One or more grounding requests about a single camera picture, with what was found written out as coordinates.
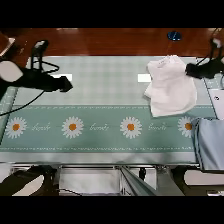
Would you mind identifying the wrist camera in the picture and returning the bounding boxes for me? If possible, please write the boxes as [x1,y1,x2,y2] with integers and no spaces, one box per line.
[30,39,60,74]
[207,35,224,62]

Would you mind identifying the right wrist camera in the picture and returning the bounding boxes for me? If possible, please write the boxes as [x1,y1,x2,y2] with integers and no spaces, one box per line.
[207,35,224,62]

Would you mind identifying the silver frame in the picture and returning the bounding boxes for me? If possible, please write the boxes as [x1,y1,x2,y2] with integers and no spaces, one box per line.
[0,161,224,197]

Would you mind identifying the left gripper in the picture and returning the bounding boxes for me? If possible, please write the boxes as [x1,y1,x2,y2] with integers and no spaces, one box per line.
[48,75,74,93]

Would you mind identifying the light blue garment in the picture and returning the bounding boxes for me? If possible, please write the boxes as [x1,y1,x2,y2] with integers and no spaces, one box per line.
[191,116,224,173]

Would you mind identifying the white T-shirt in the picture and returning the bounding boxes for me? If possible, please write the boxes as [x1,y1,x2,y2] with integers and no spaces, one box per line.
[143,54,198,119]

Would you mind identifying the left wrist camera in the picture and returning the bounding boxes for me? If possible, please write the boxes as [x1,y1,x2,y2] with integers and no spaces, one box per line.
[30,39,60,74]

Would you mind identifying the black cable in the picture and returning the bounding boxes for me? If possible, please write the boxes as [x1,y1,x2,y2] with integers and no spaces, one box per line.
[0,90,46,118]

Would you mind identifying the blue round disc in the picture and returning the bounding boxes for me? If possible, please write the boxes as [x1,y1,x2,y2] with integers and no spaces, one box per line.
[166,30,183,42]

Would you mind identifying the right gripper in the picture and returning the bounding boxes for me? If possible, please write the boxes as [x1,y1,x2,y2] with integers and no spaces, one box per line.
[184,62,203,81]

